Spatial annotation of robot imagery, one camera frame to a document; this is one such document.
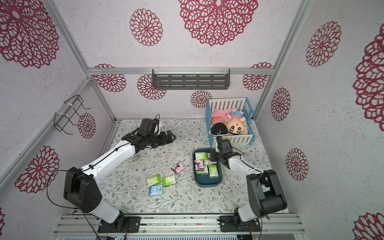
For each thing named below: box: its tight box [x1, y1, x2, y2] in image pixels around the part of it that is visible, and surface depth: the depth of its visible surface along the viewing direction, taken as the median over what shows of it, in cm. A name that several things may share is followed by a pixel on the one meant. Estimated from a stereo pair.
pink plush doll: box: [210, 108, 233, 136], surface depth 105 cm
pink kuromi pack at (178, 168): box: [171, 161, 186, 175], surface depth 93 cm
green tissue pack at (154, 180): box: [147, 174, 161, 187], surface depth 87 cm
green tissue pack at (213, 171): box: [208, 164, 219, 178], surface depth 91 cm
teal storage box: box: [192, 147, 223, 188], surface depth 89 cm
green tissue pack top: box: [195, 152, 208, 160], surface depth 94 cm
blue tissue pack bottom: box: [148, 185, 163, 196], surface depth 85 cm
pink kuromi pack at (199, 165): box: [194, 159, 205, 171], surface depth 91 cm
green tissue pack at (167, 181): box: [162, 175, 176, 186], surface depth 89 cm
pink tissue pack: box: [207, 152, 218, 165], surface depth 94 cm
